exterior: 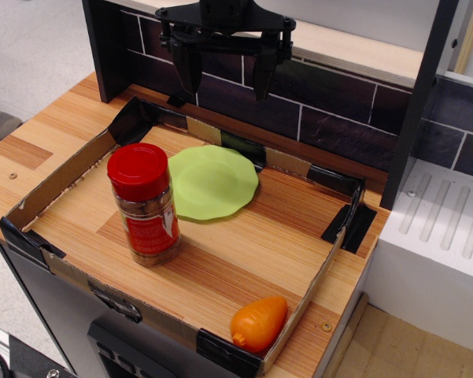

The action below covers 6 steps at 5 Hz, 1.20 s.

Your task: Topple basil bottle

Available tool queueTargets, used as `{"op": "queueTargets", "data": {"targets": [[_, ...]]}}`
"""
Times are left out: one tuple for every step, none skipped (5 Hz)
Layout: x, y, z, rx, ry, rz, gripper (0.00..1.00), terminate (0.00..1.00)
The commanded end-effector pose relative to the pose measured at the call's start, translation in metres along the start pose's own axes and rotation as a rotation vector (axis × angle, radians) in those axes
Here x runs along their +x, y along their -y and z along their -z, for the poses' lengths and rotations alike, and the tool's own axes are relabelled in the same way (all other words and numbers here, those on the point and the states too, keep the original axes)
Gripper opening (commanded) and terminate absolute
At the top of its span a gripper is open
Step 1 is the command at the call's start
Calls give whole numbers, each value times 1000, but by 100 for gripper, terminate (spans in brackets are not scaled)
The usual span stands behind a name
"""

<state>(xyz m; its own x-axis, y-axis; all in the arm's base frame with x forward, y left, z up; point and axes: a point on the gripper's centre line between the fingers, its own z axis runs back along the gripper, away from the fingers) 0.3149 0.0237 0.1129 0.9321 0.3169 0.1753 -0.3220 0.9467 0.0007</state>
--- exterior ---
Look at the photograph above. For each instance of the dark kitchen shelf frame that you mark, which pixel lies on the dark kitchen shelf frame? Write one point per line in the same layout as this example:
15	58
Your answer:
105	29

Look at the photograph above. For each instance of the red-lid basil spice bottle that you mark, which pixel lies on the red-lid basil spice bottle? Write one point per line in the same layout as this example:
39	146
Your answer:
142	188

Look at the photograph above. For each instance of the green plastic plate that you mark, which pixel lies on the green plastic plate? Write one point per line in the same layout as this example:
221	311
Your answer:
211	182

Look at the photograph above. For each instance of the cardboard fence with black tape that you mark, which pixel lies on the cardboard fence with black tape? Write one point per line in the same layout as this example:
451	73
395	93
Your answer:
306	236

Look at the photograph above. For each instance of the dark toy oven front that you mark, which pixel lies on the dark toy oven front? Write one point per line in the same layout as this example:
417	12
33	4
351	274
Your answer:
120	356

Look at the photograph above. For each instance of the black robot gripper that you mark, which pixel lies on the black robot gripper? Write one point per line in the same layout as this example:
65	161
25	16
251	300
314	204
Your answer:
225	27

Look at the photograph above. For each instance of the orange toy carrot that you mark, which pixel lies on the orange toy carrot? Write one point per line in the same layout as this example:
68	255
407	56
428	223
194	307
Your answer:
256	325

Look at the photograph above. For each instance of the white toy sink drainboard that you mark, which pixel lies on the white toy sink drainboard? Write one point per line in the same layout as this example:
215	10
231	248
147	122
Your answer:
433	217

